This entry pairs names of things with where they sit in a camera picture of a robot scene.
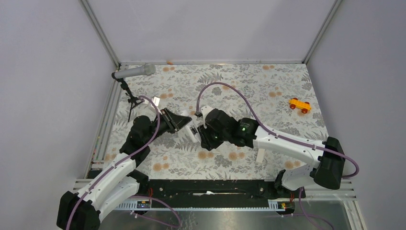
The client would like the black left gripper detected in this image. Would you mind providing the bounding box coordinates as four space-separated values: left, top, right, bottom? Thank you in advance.
144 107 192 145

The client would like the white air conditioner remote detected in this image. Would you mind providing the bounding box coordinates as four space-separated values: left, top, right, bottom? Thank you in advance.
181 110 201 143

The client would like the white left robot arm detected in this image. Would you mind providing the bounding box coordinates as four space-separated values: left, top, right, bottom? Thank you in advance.
56 108 192 230

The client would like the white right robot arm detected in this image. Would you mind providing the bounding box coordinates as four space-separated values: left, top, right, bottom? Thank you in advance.
198 106 345 197

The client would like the long white rectangular remote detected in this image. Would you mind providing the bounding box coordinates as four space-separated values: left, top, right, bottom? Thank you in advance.
256 149 265 164

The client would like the grey microphone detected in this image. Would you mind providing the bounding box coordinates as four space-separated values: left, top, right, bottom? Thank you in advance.
112 63 156 79

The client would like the floral patterned table mat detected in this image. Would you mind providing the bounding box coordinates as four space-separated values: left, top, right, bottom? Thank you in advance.
101 64 342 180

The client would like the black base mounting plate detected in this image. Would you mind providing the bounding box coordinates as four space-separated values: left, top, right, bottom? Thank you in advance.
137 179 306 203

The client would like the yellow toy car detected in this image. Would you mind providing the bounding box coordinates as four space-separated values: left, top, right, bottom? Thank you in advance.
288 98 312 114

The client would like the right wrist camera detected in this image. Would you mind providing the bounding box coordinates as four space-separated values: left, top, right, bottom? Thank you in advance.
195 105 213 128

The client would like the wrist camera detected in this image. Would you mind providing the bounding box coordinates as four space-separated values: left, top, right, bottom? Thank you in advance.
147 96 160 111
195 105 213 128

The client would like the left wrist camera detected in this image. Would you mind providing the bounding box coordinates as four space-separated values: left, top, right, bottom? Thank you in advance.
147 96 160 111

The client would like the slotted cable duct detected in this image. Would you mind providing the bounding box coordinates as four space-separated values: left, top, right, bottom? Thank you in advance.
100 196 295 214

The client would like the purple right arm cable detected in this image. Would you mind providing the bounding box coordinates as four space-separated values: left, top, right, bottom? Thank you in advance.
195 82 360 230

